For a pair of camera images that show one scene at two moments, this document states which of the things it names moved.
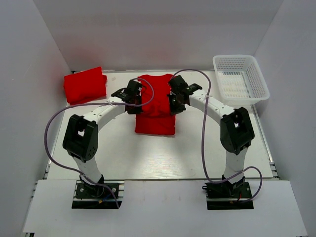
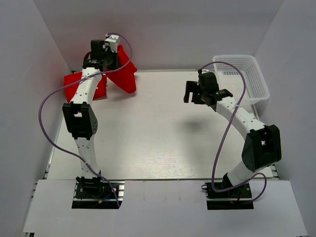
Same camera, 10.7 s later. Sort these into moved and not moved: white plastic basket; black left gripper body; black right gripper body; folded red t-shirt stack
Moved: black left gripper body; black right gripper body
Not moved: folded red t-shirt stack; white plastic basket
